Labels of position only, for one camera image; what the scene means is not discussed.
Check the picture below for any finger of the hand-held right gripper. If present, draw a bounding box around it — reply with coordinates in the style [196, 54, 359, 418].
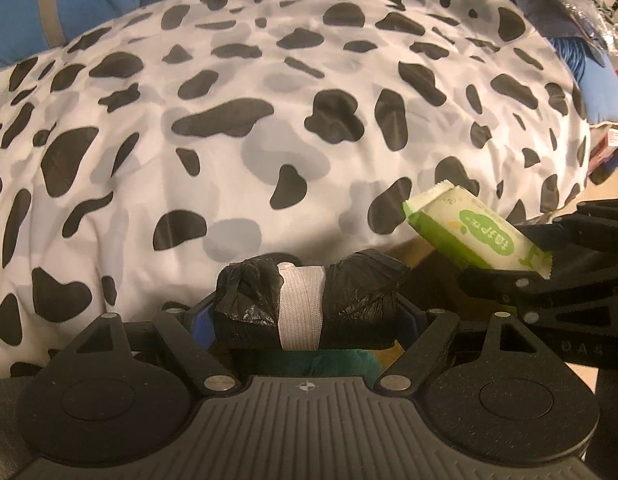
[516, 199, 618, 262]
[456, 259, 618, 341]

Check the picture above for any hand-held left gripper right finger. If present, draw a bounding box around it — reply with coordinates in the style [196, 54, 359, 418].
[376, 296, 546, 395]

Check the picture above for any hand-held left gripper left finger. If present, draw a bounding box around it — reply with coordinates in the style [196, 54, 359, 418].
[51, 294, 241, 396]

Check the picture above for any brown cardboard box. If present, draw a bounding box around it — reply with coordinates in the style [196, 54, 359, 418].
[379, 240, 462, 376]

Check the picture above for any teal bath loofah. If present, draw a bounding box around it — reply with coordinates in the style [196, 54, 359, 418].
[249, 350, 382, 377]

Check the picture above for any green tissue pack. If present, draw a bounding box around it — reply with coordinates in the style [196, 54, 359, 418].
[402, 181, 555, 281]

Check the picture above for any red white carton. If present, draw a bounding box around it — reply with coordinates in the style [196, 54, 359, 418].
[592, 127, 618, 161]

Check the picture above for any blue striped plush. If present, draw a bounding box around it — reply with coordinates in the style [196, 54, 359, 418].
[552, 35, 618, 126]

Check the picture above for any cow print blanket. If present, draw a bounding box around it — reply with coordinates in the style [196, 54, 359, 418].
[0, 0, 590, 382]

